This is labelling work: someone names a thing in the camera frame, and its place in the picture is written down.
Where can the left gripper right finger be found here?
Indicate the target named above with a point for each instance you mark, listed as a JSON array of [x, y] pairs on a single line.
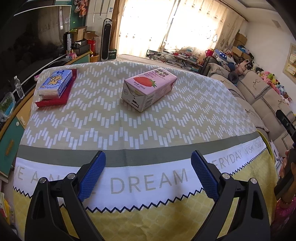
[[250, 220]]

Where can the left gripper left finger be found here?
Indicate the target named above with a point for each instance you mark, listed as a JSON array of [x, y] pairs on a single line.
[[44, 219]]

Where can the yellow rimmed trash bin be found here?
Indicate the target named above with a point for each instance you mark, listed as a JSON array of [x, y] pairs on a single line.
[[268, 146]]

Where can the person's right hand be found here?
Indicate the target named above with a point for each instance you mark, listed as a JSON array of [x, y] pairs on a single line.
[[287, 177]]

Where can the beige sofa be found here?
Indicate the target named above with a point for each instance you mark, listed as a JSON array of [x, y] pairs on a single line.
[[260, 102]]

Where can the pile of plush toys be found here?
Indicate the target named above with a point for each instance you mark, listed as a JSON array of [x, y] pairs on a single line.
[[271, 80]]

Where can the patterned tablecloth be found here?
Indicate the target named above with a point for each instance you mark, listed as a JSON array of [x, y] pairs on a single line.
[[148, 189]]

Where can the framed flower painting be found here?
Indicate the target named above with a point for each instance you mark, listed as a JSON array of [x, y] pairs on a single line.
[[290, 65]]

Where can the red tray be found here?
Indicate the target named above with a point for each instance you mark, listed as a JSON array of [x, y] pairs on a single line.
[[64, 97]]

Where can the blue tissue pack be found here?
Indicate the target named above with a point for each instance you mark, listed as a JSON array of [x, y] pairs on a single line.
[[54, 86]]

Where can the water bottle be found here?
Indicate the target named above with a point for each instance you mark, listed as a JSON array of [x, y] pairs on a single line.
[[18, 87]]

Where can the cardboard boxes stack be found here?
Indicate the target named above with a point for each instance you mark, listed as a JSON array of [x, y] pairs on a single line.
[[239, 48]]

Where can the pile of books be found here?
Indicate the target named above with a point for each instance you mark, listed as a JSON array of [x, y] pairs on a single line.
[[183, 60]]

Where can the pink strawberry milk carton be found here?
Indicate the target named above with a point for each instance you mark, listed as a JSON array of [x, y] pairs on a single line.
[[143, 90]]

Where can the black television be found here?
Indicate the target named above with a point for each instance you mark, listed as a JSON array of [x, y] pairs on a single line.
[[31, 40]]

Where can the red fire extinguisher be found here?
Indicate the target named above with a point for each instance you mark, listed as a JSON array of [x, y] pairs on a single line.
[[92, 44]]

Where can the black tower fan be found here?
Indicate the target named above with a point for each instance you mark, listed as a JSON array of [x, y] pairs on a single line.
[[105, 39]]

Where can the sheer window curtains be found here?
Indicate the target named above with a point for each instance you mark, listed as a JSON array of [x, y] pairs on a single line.
[[175, 25]]

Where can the artificial flower bouquet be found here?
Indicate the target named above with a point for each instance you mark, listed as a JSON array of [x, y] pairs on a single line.
[[81, 7]]

